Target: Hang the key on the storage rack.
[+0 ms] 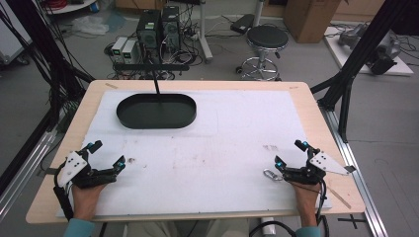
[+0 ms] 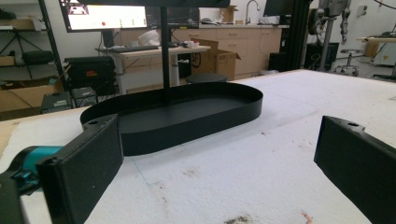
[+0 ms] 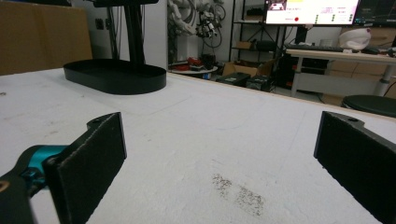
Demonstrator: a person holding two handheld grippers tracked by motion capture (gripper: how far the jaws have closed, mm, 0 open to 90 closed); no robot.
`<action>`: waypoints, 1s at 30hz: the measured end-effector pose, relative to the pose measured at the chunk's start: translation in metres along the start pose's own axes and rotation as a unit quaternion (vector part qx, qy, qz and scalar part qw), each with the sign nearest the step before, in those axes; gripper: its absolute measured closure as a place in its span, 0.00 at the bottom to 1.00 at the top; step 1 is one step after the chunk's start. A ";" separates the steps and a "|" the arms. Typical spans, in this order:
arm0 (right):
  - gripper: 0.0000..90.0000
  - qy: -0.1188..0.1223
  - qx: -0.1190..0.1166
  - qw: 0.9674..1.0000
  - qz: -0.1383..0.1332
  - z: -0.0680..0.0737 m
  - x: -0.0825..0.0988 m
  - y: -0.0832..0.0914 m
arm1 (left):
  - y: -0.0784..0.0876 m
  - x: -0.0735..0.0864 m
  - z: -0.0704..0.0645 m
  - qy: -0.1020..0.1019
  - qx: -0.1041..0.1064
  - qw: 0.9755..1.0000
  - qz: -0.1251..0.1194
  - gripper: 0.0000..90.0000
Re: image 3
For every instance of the black metal shelf rack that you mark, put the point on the black metal shelf rack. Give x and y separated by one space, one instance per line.
255 34

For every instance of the red objects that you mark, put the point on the red objects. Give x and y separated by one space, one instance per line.
190 63

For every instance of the black keyboard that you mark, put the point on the black keyboard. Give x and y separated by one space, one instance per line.
314 48

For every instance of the dark computer monitor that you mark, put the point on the dark computer monitor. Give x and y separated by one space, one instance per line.
376 12

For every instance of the open cardboard box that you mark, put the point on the open cardboard box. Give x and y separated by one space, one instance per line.
246 68

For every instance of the black round stool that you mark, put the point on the black round stool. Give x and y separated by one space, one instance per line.
370 105

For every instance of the brown cardboard panel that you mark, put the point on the brown cardboard panel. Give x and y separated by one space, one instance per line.
40 37

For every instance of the black stand column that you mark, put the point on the black stand column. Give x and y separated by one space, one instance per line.
134 31

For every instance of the round white side table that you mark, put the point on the round white side table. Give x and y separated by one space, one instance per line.
193 71

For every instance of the wall power outlet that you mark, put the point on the wall power outlet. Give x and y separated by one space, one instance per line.
99 24

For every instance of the light wooden desk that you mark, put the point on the light wooden desk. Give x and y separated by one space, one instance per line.
342 57

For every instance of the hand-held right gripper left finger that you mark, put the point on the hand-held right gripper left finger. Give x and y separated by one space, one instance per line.
84 168

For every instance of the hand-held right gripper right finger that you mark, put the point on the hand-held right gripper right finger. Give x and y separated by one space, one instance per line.
358 155

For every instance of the black box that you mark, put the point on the black box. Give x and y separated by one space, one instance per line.
260 83
233 79

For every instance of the white helmet-like object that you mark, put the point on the white helmet-like object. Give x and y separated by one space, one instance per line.
355 39

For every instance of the black oval stand base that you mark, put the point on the black oval stand base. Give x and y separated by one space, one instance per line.
115 76

